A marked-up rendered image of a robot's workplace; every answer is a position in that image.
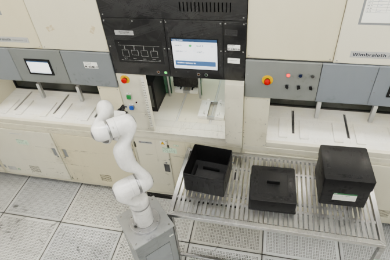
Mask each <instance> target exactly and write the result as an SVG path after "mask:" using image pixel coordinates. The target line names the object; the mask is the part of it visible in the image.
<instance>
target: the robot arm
mask: <svg viewBox="0 0 390 260"><path fill-rule="evenodd" d="M96 112H97V117H96V118H95V120H94V122H93V123H92V126H91V136H92V138H93V139H94V140H95V141H97V142H102V143H104V144H109V143H111V141H112V140H115V141H117V143H116V144H115V146H114V148H113V154H114V158H115V160H116V163H117V165H118V166H119V167H120V168H121V169H122V170H123V171H125V172H130V173H133V174H132V175H130V176H127V177H126V178H123V179H121V180H119V181H117V182H116V183H115V184H113V187H112V193H113V196H114V198H115V199H116V200H117V201H118V202H120V203H122V204H126V205H129V206H130V209H131V212H132V216H131V218H130V220H129V224H130V227H131V229H132V230H133V231H134V232H135V233H137V234H148V233H150V232H152V231H153V230H154V229H155V228H156V227H157V226H158V224H159V221H160V217H159V214H158V212H157V211H156V210H155V209H153V208H151V205H150V201H149V197H148V195H147V194H146V193H145V192H146V191H148V190H150V189H151V188H152V187H153V183H154V180H153V177H152V176H151V174H150V173H149V172H148V171H147V170H146V169H144V168H143V167H142V166H140V165H139V163H138V162H137V160H136V159H135V156H134V154H133V151H132V147H131V142H132V139H133V137H134V135H135V133H136V128H137V124H136V120H135V119H134V117H133V116H132V115H130V114H128V112H127V111H125V105H124V104H122V106H121V107H120V108H119V109H118V110H114V107H113V105H112V104H111V102H109V101H108V100H101V101H99V102H98V104H97V106H96Z"/></svg>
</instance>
